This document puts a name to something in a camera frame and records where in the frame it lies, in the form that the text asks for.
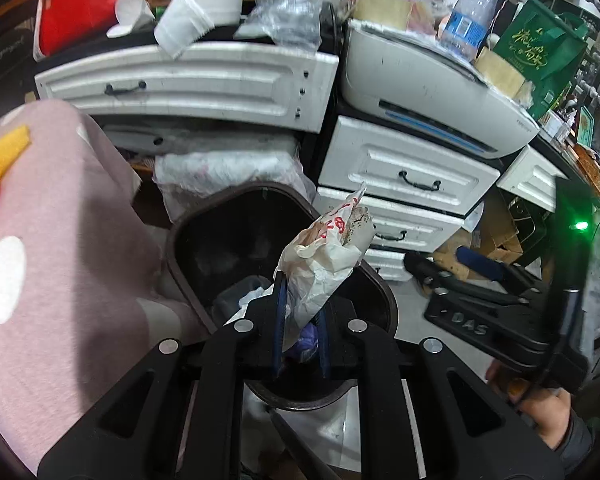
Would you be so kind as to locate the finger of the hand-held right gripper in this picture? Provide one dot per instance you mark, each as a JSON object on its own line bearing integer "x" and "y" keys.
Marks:
{"x": 475, "y": 259}
{"x": 430, "y": 270}

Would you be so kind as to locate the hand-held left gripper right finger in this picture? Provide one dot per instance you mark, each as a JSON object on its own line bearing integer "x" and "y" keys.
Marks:
{"x": 324, "y": 345}

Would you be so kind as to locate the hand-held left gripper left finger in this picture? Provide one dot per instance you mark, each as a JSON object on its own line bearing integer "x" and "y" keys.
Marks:
{"x": 280, "y": 320}

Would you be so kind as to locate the white paper bag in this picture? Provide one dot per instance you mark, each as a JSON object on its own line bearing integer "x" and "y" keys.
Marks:
{"x": 320, "y": 260}

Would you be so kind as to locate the brown trash bin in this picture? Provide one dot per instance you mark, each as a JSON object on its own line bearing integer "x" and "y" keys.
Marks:
{"x": 220, "y": 240}

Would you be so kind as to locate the yellow foam net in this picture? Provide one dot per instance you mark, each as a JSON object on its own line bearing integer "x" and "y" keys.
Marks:
{"x": 5, "y": 152}

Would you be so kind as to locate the person's right forearm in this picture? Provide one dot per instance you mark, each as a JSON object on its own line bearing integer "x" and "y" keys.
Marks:
{"x": 577, "y": 442}

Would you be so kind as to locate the person's right hand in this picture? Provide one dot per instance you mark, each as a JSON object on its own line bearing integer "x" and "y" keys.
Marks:
{"x": 545, "y": 410}

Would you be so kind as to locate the purple wrapper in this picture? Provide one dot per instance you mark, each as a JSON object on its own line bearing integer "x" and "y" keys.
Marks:
{"x": 307, "y": 342}

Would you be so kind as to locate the white paper scrap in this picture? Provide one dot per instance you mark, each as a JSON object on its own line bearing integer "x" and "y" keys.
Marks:
{"x": 252, "y": 297}

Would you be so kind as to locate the brown cardboard box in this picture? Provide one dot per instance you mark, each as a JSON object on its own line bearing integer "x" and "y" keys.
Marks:
{"x": 497, "y": 230}

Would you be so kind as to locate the white side drawer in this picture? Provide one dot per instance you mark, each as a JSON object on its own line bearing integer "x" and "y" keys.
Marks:
{"x": 527, "y": 177}

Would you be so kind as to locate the large white drawer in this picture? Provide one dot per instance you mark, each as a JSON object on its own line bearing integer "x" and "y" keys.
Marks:
{"x": 380, "y": 160}

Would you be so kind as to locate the white plastic bag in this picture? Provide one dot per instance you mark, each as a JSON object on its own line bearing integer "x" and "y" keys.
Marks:
{"x": 220, "y": 175}

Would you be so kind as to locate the white printer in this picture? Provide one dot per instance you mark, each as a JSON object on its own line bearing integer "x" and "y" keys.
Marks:
{"x": 420, "y": 80}

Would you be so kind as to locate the small brown box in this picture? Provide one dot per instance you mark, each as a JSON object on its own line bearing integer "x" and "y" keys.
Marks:
{"x": 500, "y": 72}

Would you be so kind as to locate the green gift bag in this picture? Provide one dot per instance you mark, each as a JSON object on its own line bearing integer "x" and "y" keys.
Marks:
{"x": 540, "y": 50}

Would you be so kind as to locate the clear water bottle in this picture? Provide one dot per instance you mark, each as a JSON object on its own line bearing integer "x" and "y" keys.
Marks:
{"x": 467, "y": 15}

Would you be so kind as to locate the white curved drawer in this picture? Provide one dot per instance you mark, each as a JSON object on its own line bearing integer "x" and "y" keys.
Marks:
{"x": 205, "y": 80}

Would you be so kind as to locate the beige round tin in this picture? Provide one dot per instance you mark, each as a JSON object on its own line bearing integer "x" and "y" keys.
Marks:
{"x": 382, "y": 7}

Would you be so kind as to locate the clear plastic bag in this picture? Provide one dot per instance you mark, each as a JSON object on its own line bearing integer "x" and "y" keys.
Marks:
{"x": 285, "y": 17}

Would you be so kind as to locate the tall white paper cup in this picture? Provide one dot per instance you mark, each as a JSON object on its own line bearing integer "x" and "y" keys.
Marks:
{"x": 182, "y": 22}

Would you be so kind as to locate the flattened white paper cup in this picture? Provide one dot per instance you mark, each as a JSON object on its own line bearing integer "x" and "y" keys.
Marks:
{"x": 130, "y": 10}

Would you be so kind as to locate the red bag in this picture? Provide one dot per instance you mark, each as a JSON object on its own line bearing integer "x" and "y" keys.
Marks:
{"x": 90, "y": 5}

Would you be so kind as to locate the black printed cloth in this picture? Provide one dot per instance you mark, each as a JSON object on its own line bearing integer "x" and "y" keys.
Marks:
{"x": 5, "y": 55}

